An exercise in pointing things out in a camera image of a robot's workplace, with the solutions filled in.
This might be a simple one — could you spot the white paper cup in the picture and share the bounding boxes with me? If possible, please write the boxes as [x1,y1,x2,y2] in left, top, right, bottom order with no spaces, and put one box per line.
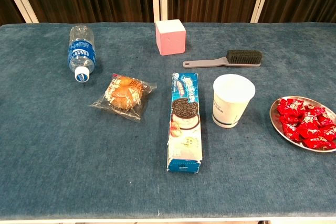
[212,73,256,129]

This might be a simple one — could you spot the round metal plate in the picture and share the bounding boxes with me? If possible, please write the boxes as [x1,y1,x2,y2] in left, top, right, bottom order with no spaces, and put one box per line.
[269,95,336,153]

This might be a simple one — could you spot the blue sandwich cookie box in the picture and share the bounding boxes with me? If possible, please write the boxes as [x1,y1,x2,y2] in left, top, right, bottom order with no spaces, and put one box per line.
[166,72,203,175]

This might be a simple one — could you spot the bread in clear wrapper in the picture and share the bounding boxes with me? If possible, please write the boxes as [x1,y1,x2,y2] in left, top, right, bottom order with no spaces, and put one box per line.
[88,73,158,122]

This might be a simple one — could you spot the pink foam cube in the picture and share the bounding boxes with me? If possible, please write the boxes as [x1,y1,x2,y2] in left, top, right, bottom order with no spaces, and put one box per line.
[154,19,186,56]

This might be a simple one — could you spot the grey brush black bristles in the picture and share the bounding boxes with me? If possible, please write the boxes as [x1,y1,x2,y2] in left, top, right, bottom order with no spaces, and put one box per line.
[182,49,263,69]

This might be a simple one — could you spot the clear water bottle blue label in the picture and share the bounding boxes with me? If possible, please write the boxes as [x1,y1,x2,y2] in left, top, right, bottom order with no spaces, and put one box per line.
[68,24,97,84]

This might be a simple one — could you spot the blue velvet table cover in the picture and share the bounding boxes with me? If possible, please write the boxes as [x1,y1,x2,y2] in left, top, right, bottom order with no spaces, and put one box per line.
[0,22,336,221]

